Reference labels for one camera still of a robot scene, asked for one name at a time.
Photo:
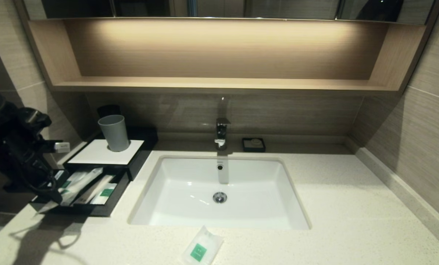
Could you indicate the mirror cabinet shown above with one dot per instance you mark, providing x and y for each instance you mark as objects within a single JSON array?
[{"x": 278, "y": 8}]

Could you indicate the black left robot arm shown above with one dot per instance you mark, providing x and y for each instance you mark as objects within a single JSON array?
[{"x": 6, "y": 129}]

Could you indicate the black box drawer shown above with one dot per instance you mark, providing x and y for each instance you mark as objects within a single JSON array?
[{"x": 98, "y": 210}]

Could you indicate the small round soap bar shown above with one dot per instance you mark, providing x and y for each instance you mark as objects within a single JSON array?
[{"x": 256, "y": 141}]

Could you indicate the chrome sink drain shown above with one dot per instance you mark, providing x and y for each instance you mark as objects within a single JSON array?
[{"x": 220, "y": 197}]

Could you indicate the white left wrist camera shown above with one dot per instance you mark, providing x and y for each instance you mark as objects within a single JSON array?
[{"x": 62, "y": 147}]

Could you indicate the chrome faucet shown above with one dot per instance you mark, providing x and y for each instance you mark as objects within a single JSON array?
[{"x": 222, "y": 131}]

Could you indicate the black soap dish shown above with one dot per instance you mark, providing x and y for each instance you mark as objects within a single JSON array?
[{"x": 246, "y": 148}]

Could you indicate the white packet green label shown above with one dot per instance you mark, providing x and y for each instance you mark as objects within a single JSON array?
[{"x": 107, "y": 194}]

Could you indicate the white sink basin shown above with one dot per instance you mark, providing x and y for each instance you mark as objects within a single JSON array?
[{"x": 190, "y": 198}]

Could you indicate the small sachet green label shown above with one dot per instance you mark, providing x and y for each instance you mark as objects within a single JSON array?
[{"x": 198, "y": 252}]

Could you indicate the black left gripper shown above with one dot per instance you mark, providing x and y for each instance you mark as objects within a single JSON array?
[{"x": 41, "y": 173}]

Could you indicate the long white wrapped packet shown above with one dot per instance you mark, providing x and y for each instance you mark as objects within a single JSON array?
[{"x": 96, "y": 191}]

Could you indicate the wooden wall shelf niche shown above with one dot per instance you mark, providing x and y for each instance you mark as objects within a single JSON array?
[{"x": 219, "y": 84}]

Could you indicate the grey plastic cup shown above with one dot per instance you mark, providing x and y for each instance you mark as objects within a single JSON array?
[{"x": 113, "y": 133}]

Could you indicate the dental kit packet green label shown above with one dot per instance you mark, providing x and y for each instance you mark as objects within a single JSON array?
[{"x": 79, "y": 183}]

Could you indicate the black box with white top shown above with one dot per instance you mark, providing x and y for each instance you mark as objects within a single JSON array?
[{"x": 105, "y": 152}]

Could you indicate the black cup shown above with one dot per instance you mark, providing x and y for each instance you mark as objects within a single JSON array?
[{"x": 107, "y": 109}]

